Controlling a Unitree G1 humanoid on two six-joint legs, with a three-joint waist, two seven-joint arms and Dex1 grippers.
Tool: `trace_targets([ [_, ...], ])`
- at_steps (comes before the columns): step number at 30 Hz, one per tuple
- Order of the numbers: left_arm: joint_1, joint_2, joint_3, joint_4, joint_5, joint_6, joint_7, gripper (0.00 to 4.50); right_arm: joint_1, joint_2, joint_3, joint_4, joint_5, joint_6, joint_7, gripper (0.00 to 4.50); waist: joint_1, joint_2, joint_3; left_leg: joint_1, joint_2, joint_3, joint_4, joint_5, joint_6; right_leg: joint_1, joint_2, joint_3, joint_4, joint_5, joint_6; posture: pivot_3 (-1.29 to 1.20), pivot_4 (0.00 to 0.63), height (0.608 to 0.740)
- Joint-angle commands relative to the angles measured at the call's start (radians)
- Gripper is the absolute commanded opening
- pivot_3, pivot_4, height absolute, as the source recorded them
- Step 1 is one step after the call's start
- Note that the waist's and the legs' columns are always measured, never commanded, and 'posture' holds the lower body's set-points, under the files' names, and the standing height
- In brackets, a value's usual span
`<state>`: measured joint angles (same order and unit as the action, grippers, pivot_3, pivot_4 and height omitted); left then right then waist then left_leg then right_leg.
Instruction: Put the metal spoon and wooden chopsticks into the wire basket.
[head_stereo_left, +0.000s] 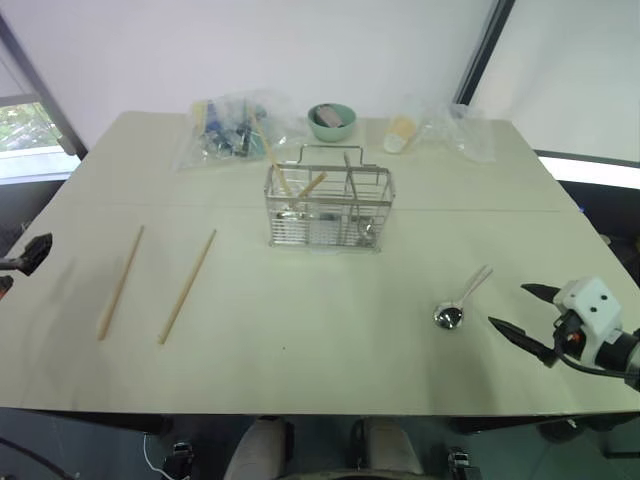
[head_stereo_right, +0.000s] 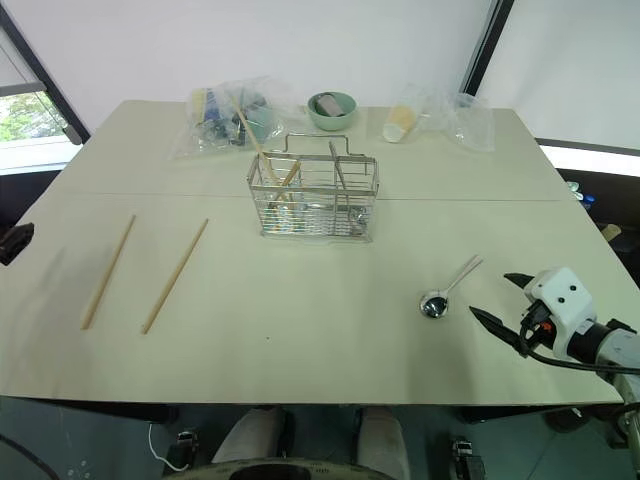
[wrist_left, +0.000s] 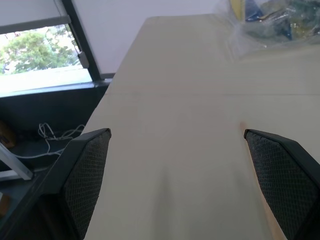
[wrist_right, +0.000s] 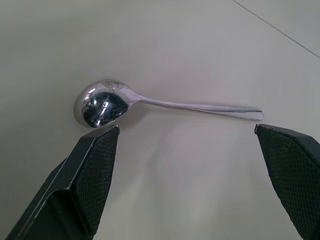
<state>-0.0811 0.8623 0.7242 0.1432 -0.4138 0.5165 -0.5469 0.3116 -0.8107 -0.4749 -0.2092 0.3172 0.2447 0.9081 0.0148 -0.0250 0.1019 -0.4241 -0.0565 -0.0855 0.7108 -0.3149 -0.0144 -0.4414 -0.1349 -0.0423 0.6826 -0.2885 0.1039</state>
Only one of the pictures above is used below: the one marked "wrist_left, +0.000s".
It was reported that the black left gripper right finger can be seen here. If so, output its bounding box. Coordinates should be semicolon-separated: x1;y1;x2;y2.
243;128;320;240

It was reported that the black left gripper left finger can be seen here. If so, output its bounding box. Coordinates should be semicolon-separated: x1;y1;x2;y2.
43;128;112;240

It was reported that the brown wooden object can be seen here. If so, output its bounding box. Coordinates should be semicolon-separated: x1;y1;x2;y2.
0;120;17;149

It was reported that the clear plastic bag with contents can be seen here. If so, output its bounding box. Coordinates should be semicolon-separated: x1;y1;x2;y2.
212;0;320;60

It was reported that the white roller blind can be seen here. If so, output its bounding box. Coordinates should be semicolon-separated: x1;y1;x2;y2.
0;0;72;35

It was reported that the white cable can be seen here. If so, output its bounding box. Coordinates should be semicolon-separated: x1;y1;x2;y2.
9;122;86;160

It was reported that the silver metal bracket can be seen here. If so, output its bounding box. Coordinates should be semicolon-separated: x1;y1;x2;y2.
0;143;35;182

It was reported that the window with black frame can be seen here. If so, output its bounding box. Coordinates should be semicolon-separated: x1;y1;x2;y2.
0;0;118;95

